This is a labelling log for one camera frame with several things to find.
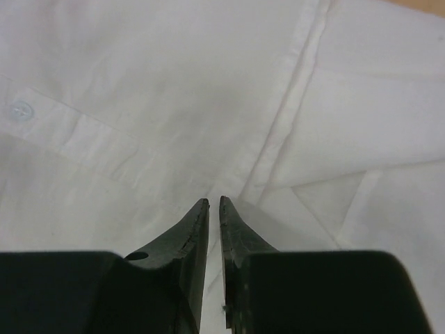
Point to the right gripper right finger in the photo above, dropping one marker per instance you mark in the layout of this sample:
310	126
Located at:
338	291

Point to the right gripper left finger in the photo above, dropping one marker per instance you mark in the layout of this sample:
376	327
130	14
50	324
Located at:
155	289

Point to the white long sleeve shirt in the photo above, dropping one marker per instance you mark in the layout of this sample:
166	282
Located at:
322	120

